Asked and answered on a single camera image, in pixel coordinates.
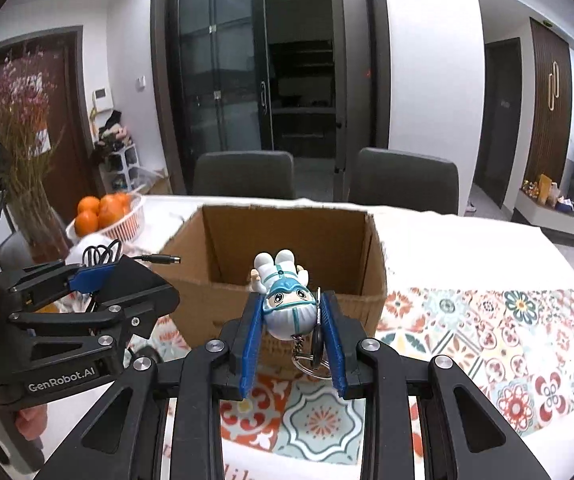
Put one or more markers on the orange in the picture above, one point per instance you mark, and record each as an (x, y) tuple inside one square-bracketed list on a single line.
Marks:
[(124, 199), (85, 224), (111, 211), (87, 207)]

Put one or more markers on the brown cardboard box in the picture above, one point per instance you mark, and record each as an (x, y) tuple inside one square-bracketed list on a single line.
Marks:
[(277, 230)]

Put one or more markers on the yellow box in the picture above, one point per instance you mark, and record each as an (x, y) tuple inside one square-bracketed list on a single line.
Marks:
[(545, 189)]

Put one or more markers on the person's left hand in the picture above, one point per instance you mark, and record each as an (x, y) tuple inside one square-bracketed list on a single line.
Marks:
[(32, 422)]

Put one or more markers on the white shelf rack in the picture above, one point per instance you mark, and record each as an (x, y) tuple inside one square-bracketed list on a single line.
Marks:
[(119, 170)]

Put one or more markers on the light grey dining chair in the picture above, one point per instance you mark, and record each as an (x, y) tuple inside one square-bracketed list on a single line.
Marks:
[(11, 252)]

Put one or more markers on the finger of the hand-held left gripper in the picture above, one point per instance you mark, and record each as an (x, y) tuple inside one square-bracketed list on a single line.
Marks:
[(92, 277), (142, 300)]

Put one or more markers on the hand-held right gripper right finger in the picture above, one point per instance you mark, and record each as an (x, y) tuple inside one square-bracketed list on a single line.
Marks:
[(333, 345)]

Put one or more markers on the grey refrigerator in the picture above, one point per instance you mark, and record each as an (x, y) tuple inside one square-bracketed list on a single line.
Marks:
[(349, 85)]

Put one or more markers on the dark hallway door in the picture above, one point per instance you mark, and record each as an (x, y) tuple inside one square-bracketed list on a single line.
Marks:
[(499, 125)]

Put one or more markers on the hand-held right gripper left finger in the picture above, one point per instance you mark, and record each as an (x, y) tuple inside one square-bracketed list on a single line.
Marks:
[(249, 345)]

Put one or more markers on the dark grey dining chair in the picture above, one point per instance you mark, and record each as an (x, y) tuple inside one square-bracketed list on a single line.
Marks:
[(404, 180), (244, 172)]

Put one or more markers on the dark wooden door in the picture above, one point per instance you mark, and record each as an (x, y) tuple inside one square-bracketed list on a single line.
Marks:
[(62, 110)]

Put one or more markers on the white intercom panel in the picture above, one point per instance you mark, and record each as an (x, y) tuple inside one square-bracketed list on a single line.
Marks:
[(102, 99)]

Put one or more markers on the black sliding glass door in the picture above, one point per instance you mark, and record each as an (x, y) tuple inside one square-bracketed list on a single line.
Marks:
[(217, 85)]

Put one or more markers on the white fruit basket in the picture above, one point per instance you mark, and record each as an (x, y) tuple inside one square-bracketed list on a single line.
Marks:
[(127, 225)]

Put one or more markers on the glass vase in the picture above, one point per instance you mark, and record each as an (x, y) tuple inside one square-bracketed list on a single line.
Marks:
[(42, 225)]

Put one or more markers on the white television cabinet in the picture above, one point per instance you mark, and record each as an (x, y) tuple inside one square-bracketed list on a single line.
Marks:
[(557, 220)]

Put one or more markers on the dried pink flowers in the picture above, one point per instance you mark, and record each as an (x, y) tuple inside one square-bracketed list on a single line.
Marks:
[(17, 110)]

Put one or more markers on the slatted wooden cabinet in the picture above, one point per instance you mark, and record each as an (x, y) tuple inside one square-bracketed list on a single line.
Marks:
[(549, 110)]

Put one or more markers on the patterned table runner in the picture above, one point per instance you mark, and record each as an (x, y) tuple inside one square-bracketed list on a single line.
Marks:
[(467, 320)]

